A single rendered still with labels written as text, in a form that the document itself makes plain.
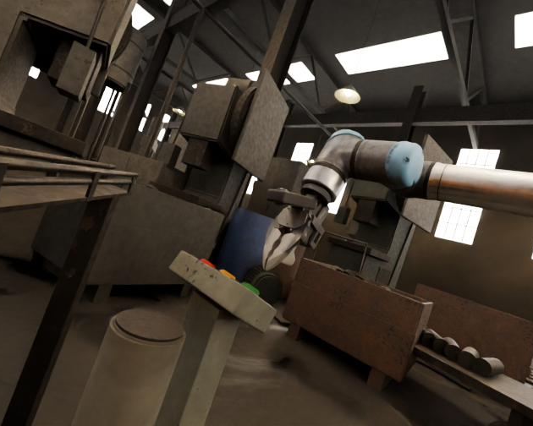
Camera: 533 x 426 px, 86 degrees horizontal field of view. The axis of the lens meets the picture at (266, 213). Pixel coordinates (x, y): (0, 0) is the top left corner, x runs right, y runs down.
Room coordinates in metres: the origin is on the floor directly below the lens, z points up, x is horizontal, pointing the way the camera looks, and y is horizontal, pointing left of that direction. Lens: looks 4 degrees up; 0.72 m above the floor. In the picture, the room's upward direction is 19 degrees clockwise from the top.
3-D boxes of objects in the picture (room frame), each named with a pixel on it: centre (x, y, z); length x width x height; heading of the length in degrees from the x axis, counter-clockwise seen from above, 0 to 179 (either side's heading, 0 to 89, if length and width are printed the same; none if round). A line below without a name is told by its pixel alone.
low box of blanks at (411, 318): (2.36, -0.97, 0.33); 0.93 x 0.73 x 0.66; 53
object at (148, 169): (3.78, 1.75, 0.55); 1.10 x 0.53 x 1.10; 66
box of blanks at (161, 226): (2.24, 0.94, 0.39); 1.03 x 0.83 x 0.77; 151
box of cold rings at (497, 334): (3.17, -2.51, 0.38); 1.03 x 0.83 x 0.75; 49
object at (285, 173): (5.02, -0.13, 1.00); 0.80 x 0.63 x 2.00; 51
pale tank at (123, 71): (7.24, 4.94, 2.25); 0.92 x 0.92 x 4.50
